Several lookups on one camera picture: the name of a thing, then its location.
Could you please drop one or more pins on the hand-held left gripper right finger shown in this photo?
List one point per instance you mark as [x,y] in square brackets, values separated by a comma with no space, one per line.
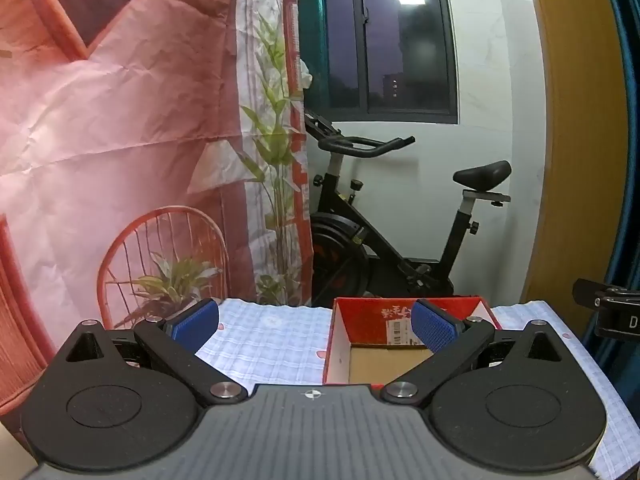
[435,327]

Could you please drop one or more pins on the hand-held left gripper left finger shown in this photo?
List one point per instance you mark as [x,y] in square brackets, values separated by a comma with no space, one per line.
[192,325]

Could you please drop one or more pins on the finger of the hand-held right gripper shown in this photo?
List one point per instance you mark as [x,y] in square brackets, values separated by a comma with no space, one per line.
[590,292]

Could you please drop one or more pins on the red strawberry print cardboard box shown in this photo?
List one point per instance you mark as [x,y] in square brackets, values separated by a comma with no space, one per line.
[360,317]

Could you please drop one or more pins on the black exercise bike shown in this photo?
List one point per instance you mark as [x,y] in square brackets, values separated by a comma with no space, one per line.
[340,250]

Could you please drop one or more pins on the yellow wooden panel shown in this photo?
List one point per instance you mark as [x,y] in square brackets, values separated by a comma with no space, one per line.
[575,160]

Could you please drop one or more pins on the blue hoop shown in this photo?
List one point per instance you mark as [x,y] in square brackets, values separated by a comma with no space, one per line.
[631,110]

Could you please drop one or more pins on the printed pink backdrop cloth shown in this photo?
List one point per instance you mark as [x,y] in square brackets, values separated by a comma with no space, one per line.
[125,110]

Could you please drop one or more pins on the white paper flower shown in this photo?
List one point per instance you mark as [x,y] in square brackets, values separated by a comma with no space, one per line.
[305,74]

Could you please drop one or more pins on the dark framed window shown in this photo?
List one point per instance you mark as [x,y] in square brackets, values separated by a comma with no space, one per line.
[380,35]

